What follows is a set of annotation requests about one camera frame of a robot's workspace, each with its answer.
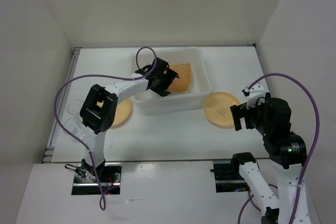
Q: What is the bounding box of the woven bamboo triangular basket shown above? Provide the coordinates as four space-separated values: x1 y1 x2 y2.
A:
168 63 193 93

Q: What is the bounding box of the tan round plate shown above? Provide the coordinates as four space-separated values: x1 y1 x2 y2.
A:
203 92 240 128
111 99 132 127

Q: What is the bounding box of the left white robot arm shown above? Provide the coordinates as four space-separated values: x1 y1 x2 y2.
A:
80 58 179 182

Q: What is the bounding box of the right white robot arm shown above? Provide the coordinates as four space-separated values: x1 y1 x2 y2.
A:
230 93 311 223

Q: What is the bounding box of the clear plastic bin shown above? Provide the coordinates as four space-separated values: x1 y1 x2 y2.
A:
131 47 213 115

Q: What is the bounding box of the clear glass cup rear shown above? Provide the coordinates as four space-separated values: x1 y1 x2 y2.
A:
67 99 83 116

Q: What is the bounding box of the clear glass cup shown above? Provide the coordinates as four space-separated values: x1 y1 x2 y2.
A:
63 118 85 140
67 99 83 116

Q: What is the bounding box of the clear glass cup front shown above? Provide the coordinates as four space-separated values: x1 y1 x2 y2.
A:
63 118 85 140

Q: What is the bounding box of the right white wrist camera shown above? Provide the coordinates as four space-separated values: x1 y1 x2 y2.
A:
242 82 268 110

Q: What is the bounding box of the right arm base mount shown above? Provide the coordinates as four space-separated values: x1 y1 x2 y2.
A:
210 159 250 193

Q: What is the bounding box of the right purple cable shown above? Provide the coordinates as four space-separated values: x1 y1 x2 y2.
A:
238 73 320 224

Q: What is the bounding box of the purple cable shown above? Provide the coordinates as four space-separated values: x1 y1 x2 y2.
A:
238 73 320 224
54 47 158 210

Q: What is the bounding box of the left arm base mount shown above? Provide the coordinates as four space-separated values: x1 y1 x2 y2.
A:
65 163 122 196

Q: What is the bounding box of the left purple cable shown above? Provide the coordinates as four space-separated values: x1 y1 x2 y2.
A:
54 47 158 210

